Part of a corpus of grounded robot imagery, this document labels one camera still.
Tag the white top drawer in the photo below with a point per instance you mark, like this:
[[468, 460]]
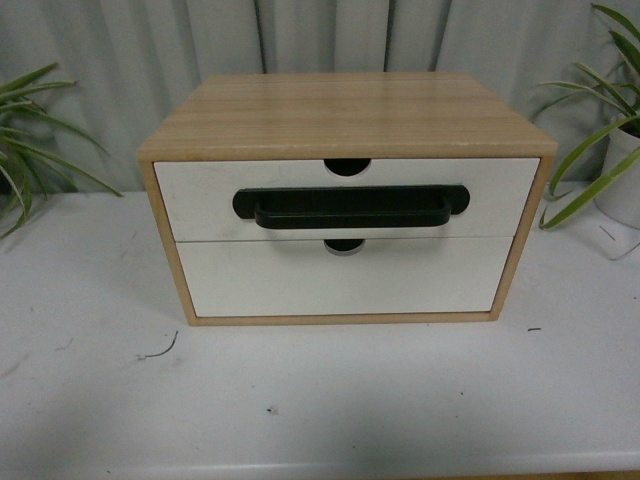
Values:
[[198, 195]]

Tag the white right plant pot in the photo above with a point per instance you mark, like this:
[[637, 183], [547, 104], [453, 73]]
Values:
[[620, 201]]

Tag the left spider plant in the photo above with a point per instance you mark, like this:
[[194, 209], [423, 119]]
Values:
[[29, 169]]

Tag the spider plant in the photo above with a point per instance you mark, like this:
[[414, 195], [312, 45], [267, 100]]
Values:
[[29, 169], [620, 96]]

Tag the right spider plant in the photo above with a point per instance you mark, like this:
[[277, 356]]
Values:
[[620, 96]]

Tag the white bottom drawer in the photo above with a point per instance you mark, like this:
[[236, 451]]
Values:
[[286, 278]]

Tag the grey curtain backdrop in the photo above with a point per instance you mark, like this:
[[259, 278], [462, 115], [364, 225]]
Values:
[[133, 62]]

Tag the wooden drawer cabinet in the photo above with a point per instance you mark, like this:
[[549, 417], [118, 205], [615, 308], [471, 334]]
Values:
[[346, 120]]

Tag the white drawer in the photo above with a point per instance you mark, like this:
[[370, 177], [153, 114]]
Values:
[[286, 278], [198, 195]]

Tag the black drawer handle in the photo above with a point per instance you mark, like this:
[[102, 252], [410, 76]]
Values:
[[351, 207]]

